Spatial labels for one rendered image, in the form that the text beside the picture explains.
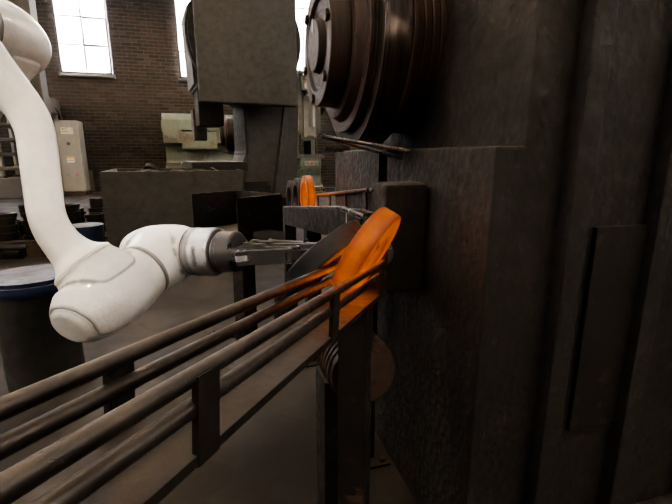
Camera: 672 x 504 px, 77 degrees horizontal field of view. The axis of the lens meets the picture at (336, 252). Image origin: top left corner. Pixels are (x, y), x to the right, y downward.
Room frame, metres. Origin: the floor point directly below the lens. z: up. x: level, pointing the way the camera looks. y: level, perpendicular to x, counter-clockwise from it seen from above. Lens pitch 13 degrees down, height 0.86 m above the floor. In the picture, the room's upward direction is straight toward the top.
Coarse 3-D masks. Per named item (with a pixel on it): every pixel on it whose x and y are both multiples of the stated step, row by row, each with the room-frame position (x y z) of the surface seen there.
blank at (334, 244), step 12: (336, 228) 0.64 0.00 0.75; (348, 228) 0.65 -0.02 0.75; (324, 240) 0.62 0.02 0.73; (336, 240) 0.63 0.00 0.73; (348, 240) 0.63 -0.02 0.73; (312, 252) 0.62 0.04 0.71; (324, 252) 0.62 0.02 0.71; (336, 252) 0.62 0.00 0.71; (300, 264) 0.62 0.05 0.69; (312, 264) 0.62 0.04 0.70; (324, 264) 0.62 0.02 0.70; (288, 276) 0.65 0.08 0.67; (324, 276) 0.74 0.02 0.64; (300, 288) 0.65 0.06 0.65
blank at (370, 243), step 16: (384, 208) 0.66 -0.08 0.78; (368, 224) 0.61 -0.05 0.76; (384, 224) 0.62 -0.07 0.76; (352, 240) 0.60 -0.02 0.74; (368, 240) 0.60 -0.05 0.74; (384, 240) 0.65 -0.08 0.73; (352, 256) 0.60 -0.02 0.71; (368, 256) 0.60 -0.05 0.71; (336, 272) 0.61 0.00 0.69; (352, 272) 0.60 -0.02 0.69; (352, 288) 0.63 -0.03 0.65
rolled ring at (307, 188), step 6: (306, 180) 1.79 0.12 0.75; (312, 180) 1.79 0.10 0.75; (300, 186) 1.91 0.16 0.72; (306, 186) 1.78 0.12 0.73; (312, 186) 1.77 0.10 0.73; (300, 192) 1.91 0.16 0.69; (306, 192) 1.78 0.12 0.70; (312, 192) 1.76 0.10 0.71; (300, 198) 1.91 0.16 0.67; (306, 198) 1.90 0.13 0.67; (312, 198) 1.75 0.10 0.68; (306, 204) 1.89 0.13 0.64; (312, 204) 1.76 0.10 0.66
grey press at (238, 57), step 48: (192, 0) 3.48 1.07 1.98; (240, 0) 3.61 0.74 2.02; (288, 0) 3.76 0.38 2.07; (192, 48) 3.52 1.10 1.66; (240, 48) 3.60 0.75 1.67; (288, 48) 3.76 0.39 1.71; (240, 96) 3.59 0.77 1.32; (288, 96) 3.76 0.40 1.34; (240, 144) 4.10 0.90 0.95; (288, 144) 4.03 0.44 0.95
